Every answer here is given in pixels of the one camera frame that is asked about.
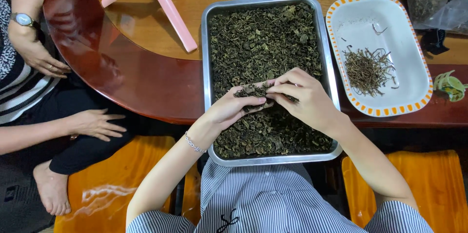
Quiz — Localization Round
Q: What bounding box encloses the person's right hand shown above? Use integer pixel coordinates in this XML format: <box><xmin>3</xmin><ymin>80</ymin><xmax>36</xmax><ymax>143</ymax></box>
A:
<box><xmin>265</xmin><ymin>67</ymin><xmax>343</xmax><ymax>136</ymax></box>

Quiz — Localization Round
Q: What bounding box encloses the person's left hand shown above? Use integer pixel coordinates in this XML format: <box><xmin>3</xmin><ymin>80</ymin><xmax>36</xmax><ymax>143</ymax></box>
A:
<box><xmin>202</xmin><ymin>79</ymin><xmax>275</xmax><ymax>131</ymax></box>

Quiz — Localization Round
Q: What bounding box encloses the handful of dried tea leaves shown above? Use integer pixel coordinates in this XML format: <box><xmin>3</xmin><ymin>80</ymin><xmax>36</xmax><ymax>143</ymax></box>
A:
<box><xmin>233</xmin><ymin>82</ymin><xmax>300</xmax><ymax>113</ymax></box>

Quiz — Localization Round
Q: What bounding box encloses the rectangular steel tray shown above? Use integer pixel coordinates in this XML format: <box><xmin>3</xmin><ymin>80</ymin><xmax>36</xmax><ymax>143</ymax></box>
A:
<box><xmin>201</xmin><ymin>0</ymin><xmax>343</xmax><ymax>167</ymax></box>

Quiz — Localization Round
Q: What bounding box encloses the pile of brown tea stems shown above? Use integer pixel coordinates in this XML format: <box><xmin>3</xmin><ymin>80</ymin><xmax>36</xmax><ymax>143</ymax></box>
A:
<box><xmin>342</xmin><ymin>45</ymin><xmax>400</xmax><ymax>97</ymax></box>

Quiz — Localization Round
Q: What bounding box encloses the heap of dried tea leaves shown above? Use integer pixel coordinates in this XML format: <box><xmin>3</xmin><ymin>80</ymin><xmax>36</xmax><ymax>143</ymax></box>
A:
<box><xmin>208</xmin><ymin>3</ymin><xmax>334</xmax><ymax>159</ymax></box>

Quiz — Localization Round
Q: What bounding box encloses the orange wooden stool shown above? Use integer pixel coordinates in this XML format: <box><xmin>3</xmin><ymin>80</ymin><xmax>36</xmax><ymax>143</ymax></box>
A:
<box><xmin>181</xmin><ymin>163</ymin><xmax>202</xmax><ymax>227</ymax></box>
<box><xmin>341</xmin><ymin>150</ymin><xmax>468</xmax><ymax>233</ymax></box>
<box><xmin>54</xmin><ymin>136</ymin><xmax>177</xmax><ymax>233</ymax></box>

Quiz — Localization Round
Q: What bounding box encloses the white dish with orange rim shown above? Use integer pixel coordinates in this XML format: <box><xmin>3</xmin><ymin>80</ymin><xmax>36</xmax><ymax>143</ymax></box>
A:
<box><xmin>325</xmin><ymin>0</ymin><xmax>434</xmax><ymax>117</ymax></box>

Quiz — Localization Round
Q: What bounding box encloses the person's striped shirt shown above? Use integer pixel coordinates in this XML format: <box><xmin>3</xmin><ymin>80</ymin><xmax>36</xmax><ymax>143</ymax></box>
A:
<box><xmin>126</xmin><ymin>158</ymin><xmax>435</xmax><ymax>233</ymax></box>

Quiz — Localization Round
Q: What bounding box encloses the pink tripod stand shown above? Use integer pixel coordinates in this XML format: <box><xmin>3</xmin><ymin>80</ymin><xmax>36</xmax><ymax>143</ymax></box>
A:
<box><xmin>101</xmin><ymin>0</ymin><xmax>198</xmax><ymax>53</ymax></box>

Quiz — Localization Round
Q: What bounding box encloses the small black cloth item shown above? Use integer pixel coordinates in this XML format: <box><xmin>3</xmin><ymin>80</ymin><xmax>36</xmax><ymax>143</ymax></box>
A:
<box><xmin>420</xmin><ymin>28</ymin><xmax>450</xmax><ymax>55</ymax></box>

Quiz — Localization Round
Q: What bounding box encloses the green hair claw clip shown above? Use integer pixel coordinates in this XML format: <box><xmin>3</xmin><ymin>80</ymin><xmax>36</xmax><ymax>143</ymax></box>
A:
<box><xmin>433</xmin><ymin>70</ymin><xmax>468</xmax><ymax>102</ymax></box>

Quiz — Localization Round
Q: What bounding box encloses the silver wristwatch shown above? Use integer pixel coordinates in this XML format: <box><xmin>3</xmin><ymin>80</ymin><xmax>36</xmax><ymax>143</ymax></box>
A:
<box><xmin>10</xmin><ymin>12</ymin><xmax>39</xmax><ymax>29</ymax></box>

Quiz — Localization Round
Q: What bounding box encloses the silver chain bracelet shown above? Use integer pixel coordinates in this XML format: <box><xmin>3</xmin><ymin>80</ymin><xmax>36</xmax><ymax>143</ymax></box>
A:
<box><xmin>184</xmin><ymin>131</ymin><xmax>207</xmax><ymax>153</ymax></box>

